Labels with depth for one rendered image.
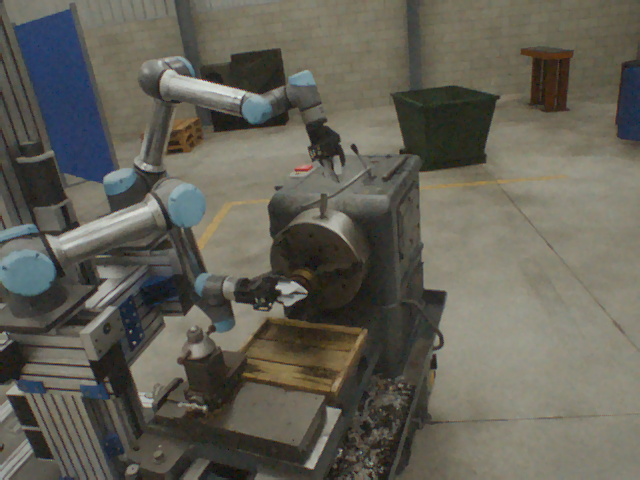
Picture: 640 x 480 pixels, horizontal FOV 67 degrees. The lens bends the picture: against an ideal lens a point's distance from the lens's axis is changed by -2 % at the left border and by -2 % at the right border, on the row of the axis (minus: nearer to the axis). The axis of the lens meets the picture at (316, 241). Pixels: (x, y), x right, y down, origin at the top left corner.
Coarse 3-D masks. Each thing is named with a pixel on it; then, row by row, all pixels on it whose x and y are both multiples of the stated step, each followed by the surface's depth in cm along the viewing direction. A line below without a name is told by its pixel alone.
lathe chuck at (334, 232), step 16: (288, 224) 157; (304, 224) 151; (320, 224) 149; (336, 224) 151; (304, 240) 154; (320, 240) 151; (336, 240) 149; (352, 240) 150; (272, 256) 161; (320, 256) 154; (336, 256) 152; (352, 256) 149; (368, 256) 157; (288, 272) 161; (320, 288) 159; (336, 288) 157; (352, 288) 154; (320, 304) 162; (336, 304) 159
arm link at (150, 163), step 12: (168, 60) 157; (180, 60) 161; (180, 72) 159; (192, 72) 165; (156, 108) 166; (168, 108) 166; (156, 120) 168; (168, 120) 169; (156, 132) 171; (168, 132) 173; (144, 144) 174; (156, 144) 173; (144, 156) 176; (156, 156) 176; (132, 168) 180; (144, 168) 177; (156, 168) 179; (156, 180) 181
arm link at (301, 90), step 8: (304, 72) 147; (288, 80) 149; (296, 80) 147; (304, 80) 147; (312, 80) 148; (288, 88) 149; (296, 88) 148; (304, 88) 147; (312, 88) 148; (288, 96) 149; (296, 96) 149; (304, 96) 148; (312, 96) 148; (296, 104) 151; (304, 104) 149; (312, 104) 149; (320, 104) 150
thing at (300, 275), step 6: (294, 270) 148; (300, 270) 147; (306, 270) 147; (312, 270) 150; (294, 276) 145; (300, 276) 145; (306, 276) 145; (312, 276) 147; (300, 282) 143; (306, 282) 144; (312, 282) 146; (306, 288) 143; (312, 288) 146; (300, 300) 145
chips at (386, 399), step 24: (384, 384) 178; (408, 384) 177; (360, 408) 171; (384, 408) 162; (408, 408) 168; (360, 432) 161; (384, 432) 154; (336, 456) 150; (360, 456) 148; (384, 456) 147
